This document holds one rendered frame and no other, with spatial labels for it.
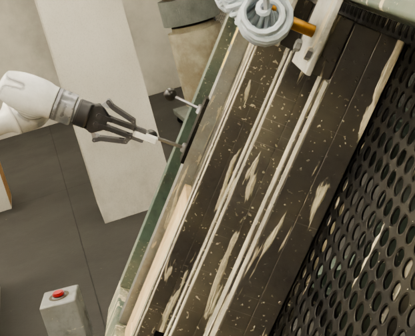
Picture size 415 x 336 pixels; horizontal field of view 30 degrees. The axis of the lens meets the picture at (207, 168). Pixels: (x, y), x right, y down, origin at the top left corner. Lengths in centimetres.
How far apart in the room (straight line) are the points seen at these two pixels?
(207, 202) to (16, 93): 71
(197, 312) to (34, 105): 94
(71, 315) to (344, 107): 174
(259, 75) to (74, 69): 421
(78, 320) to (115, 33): 343
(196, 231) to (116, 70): 416
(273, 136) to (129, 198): 474
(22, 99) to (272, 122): 100
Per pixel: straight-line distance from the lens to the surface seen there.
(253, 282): 105
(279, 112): 124
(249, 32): 90
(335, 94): 98
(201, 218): 164
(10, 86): 212
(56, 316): 259
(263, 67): 157
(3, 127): 226
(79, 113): 211
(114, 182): 591
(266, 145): 125
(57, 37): 569
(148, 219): 250
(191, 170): 220
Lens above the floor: 195
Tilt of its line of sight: 17 degrees down
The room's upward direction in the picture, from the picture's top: 15 degrees counter-clockwise
